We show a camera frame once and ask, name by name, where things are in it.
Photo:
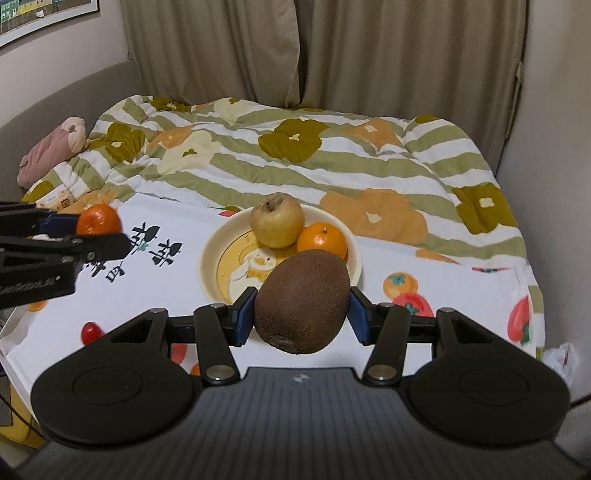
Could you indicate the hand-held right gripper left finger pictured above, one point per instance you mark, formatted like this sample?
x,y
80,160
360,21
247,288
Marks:
x,y
244,317

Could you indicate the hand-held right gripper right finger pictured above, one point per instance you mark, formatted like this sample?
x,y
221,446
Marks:
x,y
358,318

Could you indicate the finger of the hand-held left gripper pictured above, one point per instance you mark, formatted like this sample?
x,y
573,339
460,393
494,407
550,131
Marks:
x,y
57,225
104,247

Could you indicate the small reddish mandarin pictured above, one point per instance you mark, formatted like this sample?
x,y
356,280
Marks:
x,y
97,219

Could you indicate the brown kiwi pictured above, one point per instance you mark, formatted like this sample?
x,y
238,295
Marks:
x,y
300,300

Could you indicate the cream printed bowl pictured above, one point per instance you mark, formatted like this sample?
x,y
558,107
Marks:
x,y
221,258

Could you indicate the red cherry tomato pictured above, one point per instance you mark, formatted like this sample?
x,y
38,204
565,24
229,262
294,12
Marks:
x,y
91,332

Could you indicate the tissue packet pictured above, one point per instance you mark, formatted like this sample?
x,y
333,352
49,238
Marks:
x,y
56,199

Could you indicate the white printed cloth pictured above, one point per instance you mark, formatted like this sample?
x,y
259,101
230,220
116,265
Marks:
x,y
152,295

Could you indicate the pink plush toy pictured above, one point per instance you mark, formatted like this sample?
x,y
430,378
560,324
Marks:
x,y
51,147

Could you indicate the medium orange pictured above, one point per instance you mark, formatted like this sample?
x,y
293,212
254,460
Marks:
x,y
323,240

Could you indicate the yellow-red apple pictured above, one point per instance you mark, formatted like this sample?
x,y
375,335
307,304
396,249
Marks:
x,y
277,221

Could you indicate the beige upholstered headboard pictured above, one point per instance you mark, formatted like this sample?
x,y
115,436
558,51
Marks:
x,y
55,97

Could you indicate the floral striped quilt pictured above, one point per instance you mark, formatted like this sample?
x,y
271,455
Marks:
x,y
277,175

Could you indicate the white crumpled plastic bag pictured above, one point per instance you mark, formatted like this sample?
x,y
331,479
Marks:
x,y
561,362

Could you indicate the beige curtain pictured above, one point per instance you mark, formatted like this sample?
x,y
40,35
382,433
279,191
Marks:
x,y
207,46
406,55

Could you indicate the framed wall poster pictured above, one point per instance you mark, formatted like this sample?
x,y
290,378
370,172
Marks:
x,y
41,14

